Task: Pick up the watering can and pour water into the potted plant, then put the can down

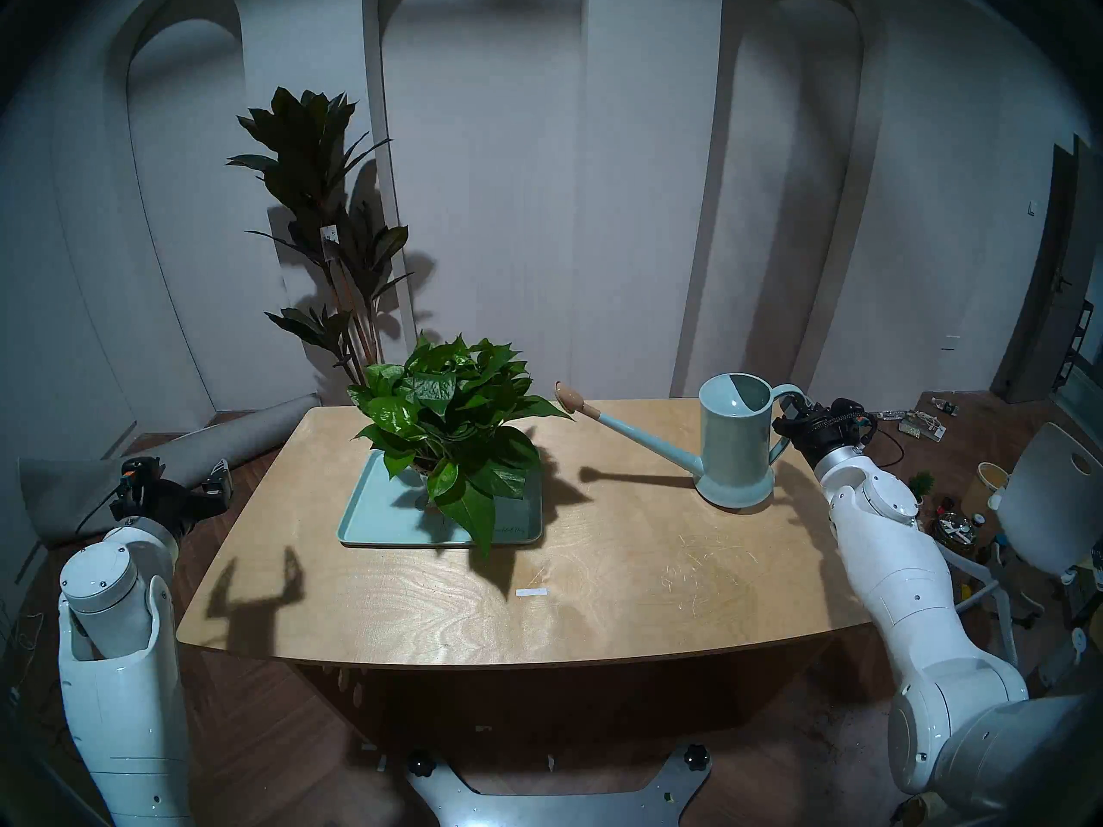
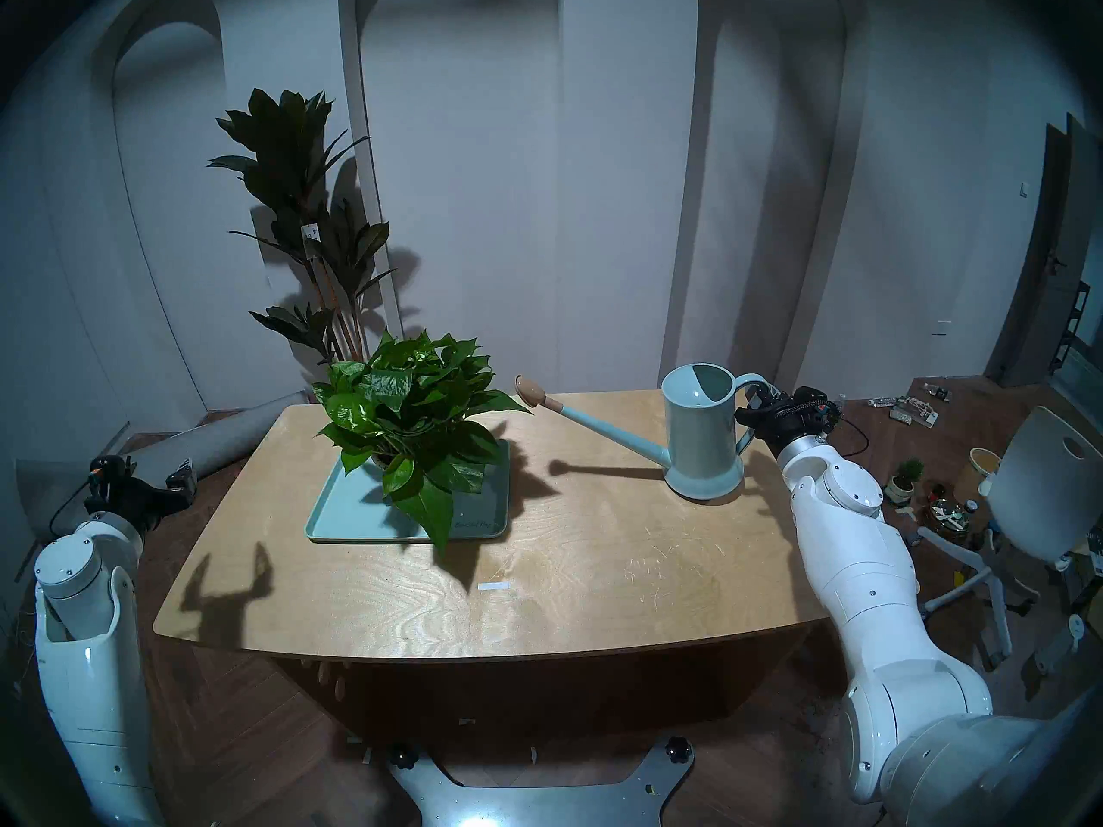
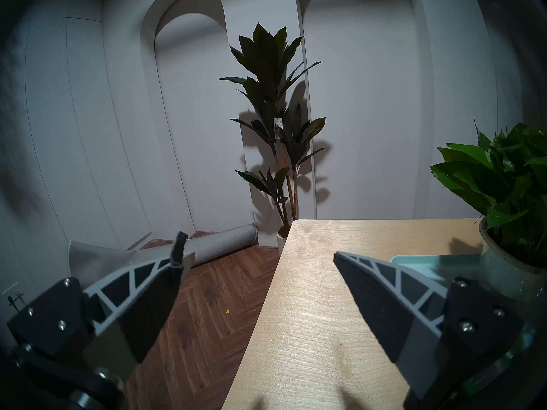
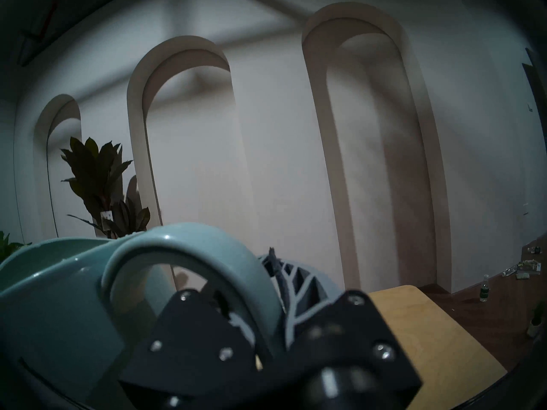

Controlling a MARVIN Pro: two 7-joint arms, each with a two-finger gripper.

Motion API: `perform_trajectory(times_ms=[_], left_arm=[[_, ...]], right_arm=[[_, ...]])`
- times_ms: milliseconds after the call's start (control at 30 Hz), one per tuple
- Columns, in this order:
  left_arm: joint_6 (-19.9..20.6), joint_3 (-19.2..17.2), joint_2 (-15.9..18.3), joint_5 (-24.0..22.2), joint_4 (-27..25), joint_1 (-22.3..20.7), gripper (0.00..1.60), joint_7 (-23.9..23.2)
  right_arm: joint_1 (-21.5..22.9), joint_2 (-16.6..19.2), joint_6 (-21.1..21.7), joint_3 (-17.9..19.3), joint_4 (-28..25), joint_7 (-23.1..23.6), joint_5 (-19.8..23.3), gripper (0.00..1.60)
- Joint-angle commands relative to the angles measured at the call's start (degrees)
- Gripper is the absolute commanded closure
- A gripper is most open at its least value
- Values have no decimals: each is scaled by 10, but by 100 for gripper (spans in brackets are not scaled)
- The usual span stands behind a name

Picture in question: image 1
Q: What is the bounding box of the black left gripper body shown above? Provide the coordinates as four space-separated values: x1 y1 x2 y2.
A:
112 481 212 538

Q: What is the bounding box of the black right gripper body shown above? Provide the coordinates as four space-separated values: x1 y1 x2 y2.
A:
801 397 878 469

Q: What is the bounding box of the light blue watering can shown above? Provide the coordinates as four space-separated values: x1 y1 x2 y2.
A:
556 373 811 512

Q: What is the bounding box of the green pothos potted plant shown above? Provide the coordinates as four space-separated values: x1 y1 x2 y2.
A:
347 333 574 559

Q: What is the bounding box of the tall dark leafy floor plant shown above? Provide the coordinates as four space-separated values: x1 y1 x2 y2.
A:
226 86 414 387

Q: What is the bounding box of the rolled grey carpet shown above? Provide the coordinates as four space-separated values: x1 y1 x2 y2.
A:
19 393 321 546

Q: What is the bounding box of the small floor clutter pile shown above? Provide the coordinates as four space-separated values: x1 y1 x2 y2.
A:
877 407 947 443

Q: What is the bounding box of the small containers heap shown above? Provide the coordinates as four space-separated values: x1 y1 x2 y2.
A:
931 496 992 546

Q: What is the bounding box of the teal plastic tray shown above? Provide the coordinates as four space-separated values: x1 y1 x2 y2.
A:
337 449 544 548

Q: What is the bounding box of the white swivel chair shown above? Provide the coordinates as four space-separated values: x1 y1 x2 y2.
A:
939 422 1103 662

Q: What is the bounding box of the dark grey door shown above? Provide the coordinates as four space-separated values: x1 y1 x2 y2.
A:
991 134 1103 404

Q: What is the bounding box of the black metal rack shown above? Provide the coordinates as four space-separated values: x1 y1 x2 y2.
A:
1056 298 1095 391

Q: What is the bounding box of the grey metal robot base plate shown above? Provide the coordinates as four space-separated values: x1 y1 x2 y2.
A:
405 743 713 827

